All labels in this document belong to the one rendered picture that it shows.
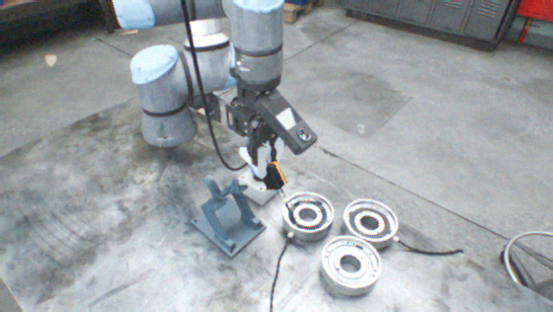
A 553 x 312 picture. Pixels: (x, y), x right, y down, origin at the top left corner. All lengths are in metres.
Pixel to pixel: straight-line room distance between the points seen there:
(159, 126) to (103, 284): 0.41
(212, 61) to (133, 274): 0.51
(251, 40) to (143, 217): 0.47
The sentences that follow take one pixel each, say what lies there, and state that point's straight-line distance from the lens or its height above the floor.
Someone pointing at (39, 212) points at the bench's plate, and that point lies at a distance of 0.93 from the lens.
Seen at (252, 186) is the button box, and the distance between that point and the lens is 0.77.
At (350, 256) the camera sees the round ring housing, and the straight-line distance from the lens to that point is 0.69.
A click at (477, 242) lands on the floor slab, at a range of 1.96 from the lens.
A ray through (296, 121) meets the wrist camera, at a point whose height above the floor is 1.07.
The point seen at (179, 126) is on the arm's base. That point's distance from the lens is 0.96.
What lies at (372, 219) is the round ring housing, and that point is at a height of 0.82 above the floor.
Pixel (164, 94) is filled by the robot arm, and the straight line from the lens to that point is 0.91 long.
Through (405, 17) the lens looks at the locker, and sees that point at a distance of 4.06.
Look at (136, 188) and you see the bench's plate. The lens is 0.89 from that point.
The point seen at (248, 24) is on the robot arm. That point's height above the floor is 1.22.
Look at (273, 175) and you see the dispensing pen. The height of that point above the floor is 0.94.
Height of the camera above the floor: 1.39
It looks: 40 degrees down
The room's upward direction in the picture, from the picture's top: straight up
